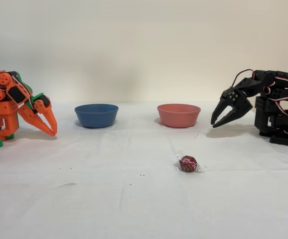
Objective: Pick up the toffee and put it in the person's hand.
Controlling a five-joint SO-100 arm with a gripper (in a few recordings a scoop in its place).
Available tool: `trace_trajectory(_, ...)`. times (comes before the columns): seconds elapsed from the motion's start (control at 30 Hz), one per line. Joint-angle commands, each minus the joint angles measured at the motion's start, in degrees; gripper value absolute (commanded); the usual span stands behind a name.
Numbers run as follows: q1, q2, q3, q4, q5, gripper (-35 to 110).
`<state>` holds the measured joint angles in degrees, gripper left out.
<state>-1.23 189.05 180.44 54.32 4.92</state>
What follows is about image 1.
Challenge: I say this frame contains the blue bowl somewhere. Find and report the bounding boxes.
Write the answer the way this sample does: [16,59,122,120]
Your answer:
[74,104,119,128]

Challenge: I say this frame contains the pink bowl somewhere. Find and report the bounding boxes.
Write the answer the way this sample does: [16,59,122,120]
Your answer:
[157,104,201,128]

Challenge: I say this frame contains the red white arm cable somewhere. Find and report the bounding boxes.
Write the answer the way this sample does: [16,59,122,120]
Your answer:
[263,77,288,134]

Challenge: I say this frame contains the white tablecloth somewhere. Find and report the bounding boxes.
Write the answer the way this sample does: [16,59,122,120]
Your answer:
[0,101,288,239]

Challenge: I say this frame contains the black arm wrist cable loop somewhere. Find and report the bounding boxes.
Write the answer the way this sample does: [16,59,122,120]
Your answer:
[230,69,256,88]

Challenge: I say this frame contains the red candy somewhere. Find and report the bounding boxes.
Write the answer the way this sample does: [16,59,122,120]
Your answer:
[175,151,207,173]

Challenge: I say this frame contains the orange arm servo cable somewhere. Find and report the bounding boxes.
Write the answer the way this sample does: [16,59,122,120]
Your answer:
[10,74,35,107]

